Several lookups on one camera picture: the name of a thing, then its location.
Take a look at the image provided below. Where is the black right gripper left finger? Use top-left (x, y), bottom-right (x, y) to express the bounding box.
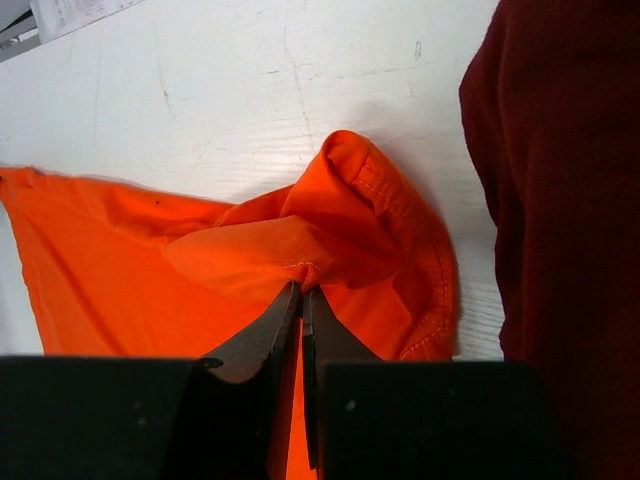
top-left (192, 281), bottom-right (301, 479)

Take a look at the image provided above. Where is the orange t shirt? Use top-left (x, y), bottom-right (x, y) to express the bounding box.
top-left (1, 131), bottom-right (457, 479)

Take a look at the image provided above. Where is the printed paper sheet at wall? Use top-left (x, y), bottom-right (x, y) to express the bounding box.
top-left (30, 0), bottom-right (141, 43)

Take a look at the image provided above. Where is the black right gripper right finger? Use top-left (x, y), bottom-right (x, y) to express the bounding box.
top-left (302, 287), bottom-right (380, 470)

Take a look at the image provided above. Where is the maroon t shirt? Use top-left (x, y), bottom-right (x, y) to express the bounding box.
top-left (459, 1), bottom-right (639, 479)

